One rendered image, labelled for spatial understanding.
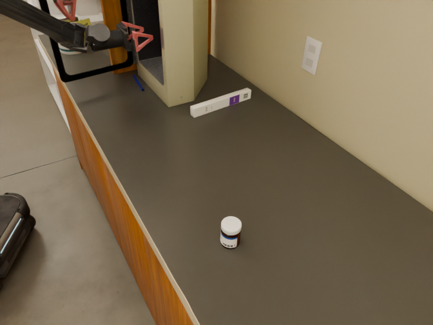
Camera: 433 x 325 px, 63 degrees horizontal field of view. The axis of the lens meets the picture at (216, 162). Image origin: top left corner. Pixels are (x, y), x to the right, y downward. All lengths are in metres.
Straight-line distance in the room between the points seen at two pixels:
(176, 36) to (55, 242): 1.41
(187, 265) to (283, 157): 0.49
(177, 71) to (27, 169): 1.71
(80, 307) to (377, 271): 1.43
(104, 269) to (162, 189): 1.09
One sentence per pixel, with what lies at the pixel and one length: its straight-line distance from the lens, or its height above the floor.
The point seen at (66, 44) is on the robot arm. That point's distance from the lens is 1.30.
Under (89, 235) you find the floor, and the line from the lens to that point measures 2.20.
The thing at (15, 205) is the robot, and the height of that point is 0.24.
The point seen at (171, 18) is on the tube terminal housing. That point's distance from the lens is 1.24.
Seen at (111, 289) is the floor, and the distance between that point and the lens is 1.95.
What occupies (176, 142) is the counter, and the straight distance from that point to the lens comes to 1.17.
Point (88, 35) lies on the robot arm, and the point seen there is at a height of 1.23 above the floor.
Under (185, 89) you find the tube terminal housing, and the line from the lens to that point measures 1.36.
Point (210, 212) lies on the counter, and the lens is 0.94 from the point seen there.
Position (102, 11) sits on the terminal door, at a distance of 1.48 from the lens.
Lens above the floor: 1.63
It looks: 39 degrees down
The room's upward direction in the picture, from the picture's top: 2 degrees clockwise
